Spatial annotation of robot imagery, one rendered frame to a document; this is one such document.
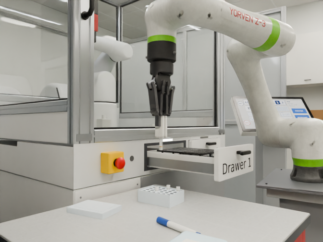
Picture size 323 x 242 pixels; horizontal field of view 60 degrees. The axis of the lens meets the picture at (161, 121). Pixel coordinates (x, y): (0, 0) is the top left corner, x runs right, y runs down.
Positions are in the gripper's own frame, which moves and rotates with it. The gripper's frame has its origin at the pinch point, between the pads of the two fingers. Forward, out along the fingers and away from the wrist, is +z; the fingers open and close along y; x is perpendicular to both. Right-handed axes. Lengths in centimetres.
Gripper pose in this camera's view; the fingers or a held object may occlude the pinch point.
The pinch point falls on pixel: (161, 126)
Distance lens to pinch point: 88.7
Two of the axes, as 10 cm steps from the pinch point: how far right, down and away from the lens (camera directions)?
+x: 8.2, 0.0, -5.7
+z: -0.1, 10.0, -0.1
